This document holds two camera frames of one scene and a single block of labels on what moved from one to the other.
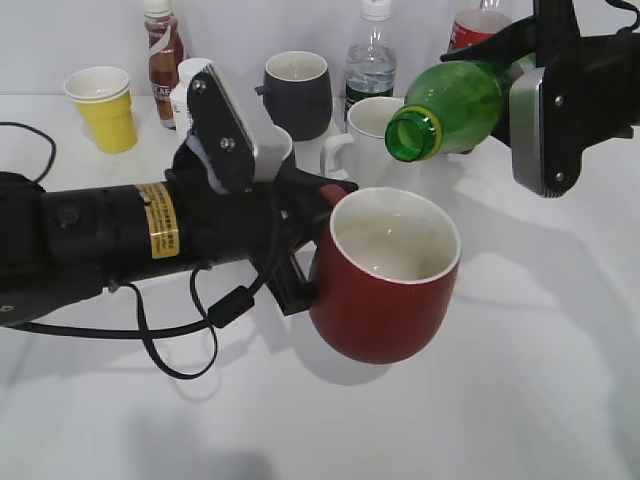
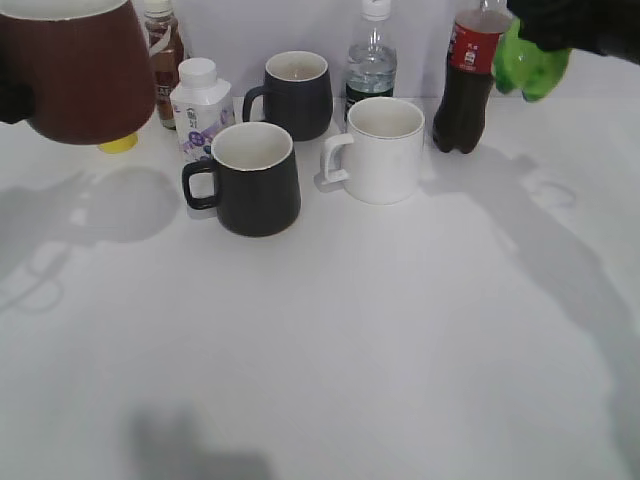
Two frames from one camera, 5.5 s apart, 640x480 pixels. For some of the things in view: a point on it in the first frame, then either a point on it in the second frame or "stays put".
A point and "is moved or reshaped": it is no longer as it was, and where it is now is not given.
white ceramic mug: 361,157 stays put
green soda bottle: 454,107 is moved or reshaped
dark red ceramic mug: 385,263 to 88,63
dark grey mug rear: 297,93 stays put
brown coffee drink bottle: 165,52 stays put
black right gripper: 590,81 to 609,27
